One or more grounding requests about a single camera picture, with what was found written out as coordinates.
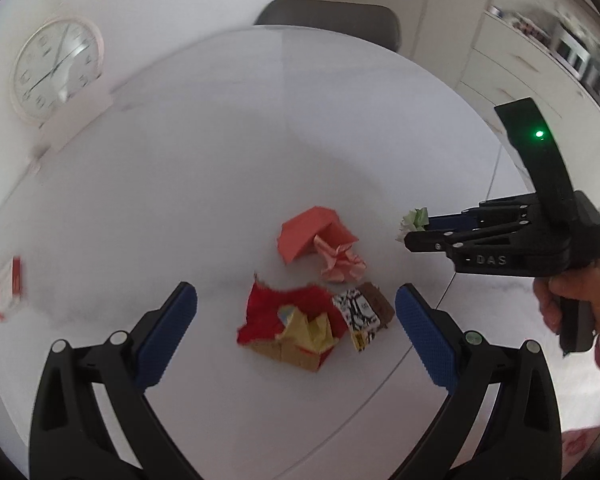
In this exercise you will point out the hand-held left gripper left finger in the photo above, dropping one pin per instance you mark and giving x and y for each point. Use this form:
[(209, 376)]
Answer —
[(167, 330)]

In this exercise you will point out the green white paper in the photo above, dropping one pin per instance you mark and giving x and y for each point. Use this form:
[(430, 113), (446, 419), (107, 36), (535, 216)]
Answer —
[(414, 222)]

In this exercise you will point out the beige drawer unit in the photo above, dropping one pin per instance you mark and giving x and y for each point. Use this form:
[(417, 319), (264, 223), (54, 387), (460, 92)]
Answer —
[(510, 65)]

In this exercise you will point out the white folded card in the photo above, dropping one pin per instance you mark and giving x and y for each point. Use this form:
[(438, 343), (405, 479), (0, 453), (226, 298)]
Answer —
[(77, 117)]

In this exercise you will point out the round white wall clock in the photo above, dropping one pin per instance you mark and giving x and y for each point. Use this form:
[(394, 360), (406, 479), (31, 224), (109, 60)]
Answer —
[(55, 70)]

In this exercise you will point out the crumpled yellow paper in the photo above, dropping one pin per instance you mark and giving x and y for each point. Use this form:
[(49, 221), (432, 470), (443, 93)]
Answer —
[(307, 332)]

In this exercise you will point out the torn red wrapper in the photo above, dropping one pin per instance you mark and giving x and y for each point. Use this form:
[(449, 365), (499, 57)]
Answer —
[(275, 307)]

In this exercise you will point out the grey chair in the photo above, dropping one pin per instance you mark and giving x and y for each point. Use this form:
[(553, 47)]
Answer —
[(330, 17)]

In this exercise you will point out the folded orange red paper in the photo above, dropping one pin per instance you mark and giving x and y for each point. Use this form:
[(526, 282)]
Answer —
[(307, 232)]

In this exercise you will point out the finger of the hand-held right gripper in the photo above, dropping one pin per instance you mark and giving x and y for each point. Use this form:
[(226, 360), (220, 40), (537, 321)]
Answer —
[(455, 221), (440, 242)]

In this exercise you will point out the crumpled pink paper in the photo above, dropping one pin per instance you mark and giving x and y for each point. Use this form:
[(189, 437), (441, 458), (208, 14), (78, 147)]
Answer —
[(342, 260)]

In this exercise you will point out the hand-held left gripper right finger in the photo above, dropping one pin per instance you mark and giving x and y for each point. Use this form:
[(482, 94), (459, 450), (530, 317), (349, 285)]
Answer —
[(427, 335)]

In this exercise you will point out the brown black-white snack wrapper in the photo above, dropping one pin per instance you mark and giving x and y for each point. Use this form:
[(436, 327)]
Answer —
[(362, 312)]

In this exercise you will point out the red and white box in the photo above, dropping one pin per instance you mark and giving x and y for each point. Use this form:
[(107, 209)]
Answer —
[(10, 285)]

